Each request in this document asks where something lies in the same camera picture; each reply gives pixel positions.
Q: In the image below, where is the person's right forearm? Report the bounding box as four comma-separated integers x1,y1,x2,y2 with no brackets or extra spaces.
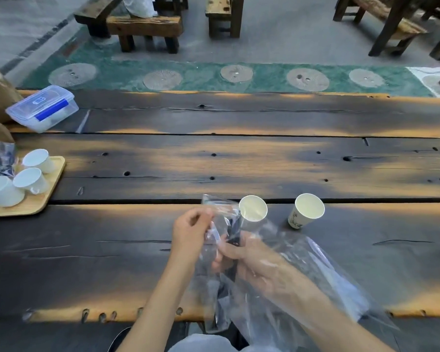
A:
275,264,397,352

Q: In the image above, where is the long wooden bench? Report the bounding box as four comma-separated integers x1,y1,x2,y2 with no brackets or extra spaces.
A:
332,0,429,57

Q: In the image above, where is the large white ceramic cup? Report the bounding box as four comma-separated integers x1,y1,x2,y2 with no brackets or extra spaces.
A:
0,174,26,208

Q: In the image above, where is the plain white paper cup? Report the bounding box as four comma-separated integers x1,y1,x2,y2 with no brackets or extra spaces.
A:
238,195,268,231

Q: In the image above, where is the printed white paper cup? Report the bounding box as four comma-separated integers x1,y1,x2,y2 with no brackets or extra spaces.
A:
287,193,326,230

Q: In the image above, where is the light wooden tray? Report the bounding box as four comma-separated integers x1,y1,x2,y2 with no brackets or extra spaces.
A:
0,156,66,219

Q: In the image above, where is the clear container with blue lid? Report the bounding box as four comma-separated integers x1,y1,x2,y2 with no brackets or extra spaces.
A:
5,85,80,134

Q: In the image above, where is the narrow yellow wooden bench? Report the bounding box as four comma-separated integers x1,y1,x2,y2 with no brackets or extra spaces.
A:
205,0,245,39

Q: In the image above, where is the thick light wooden bench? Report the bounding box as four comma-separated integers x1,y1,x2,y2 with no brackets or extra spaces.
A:
106,15,184,55

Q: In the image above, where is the person's left forearm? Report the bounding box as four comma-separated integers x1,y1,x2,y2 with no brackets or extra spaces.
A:
116,253,200,352

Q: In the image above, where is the row of round stepping stones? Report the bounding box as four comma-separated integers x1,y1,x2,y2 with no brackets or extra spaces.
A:
48,62,440,93

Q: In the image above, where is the large clear plastic bag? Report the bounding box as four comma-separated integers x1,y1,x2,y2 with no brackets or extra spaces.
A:
192,194,401,352

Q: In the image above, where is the person's right hand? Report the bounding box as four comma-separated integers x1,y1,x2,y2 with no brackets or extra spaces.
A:
212,231,298,297

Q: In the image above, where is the small white ceramic cup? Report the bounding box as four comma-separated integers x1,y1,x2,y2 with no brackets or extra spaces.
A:
22,149,56,175
13,167,49,195

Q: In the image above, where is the person's left hand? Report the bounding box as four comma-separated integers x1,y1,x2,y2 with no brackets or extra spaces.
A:
170,208,216,268

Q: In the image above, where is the small crumpled clear plastic bag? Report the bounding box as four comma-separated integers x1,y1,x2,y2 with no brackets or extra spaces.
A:
0,138,18,179

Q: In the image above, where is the person's white clothing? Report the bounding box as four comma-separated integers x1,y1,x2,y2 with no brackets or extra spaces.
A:
166,333,284,352

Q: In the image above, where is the dark wooden bench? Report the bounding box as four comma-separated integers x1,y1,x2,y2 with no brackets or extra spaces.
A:
74,0,124,38

